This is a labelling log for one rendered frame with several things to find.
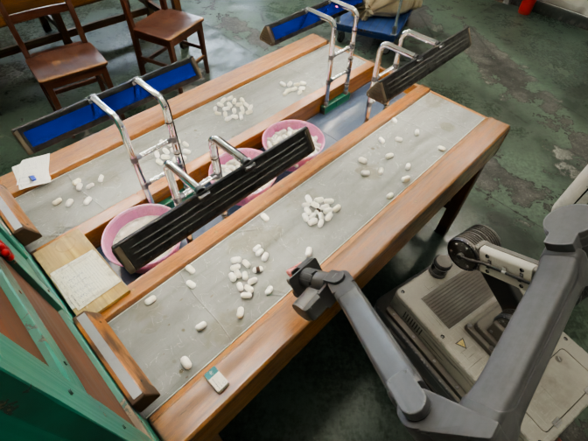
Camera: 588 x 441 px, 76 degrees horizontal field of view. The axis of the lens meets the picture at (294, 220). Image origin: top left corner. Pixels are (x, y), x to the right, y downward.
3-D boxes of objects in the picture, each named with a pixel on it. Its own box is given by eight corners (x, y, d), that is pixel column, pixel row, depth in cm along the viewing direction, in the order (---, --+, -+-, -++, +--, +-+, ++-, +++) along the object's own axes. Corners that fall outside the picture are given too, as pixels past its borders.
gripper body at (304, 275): (284, 278, 99) (300, 283, 93) (311, 255, 104) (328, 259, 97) (295, 297, 101) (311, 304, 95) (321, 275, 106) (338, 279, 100)
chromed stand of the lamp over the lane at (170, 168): (263, 253, 135) (258, 158, 100) (219, 288, 126) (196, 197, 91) (229, 223, 143) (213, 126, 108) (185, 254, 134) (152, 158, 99)
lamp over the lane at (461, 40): (471, 46, 160) (477, 29, 155) (383, 105, 131) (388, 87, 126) (453, 39, 164) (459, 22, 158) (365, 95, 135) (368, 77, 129)
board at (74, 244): (130, 291, 114) (129, 290, 113) (83, 325, 107) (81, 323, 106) (79, 229, 128) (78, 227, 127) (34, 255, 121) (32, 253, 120)
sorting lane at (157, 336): (483, 122, 181) (485, 117, 179) (148, 420, 96) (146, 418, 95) (429, 95, 193) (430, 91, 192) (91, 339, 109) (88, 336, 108)
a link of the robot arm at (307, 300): (364, 298, 89) (346, 272, 86) (334, 336, 84) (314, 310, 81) (332, 290, 99) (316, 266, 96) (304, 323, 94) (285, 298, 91)
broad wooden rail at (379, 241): (493, 156, 186) (511, 125, 172) (186, 466, 102) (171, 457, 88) (472, 144, 191) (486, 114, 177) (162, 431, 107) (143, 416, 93)
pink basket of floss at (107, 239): (195, 221, 143) (191, 205, 136) (179, 283, 126) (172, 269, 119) (125, 218, 143) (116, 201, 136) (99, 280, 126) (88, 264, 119)
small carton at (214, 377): (229, 384, 98) (228, 381, 97) (219, 394, 97) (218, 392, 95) (215, 367, 101) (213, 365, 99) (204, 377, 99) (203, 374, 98)
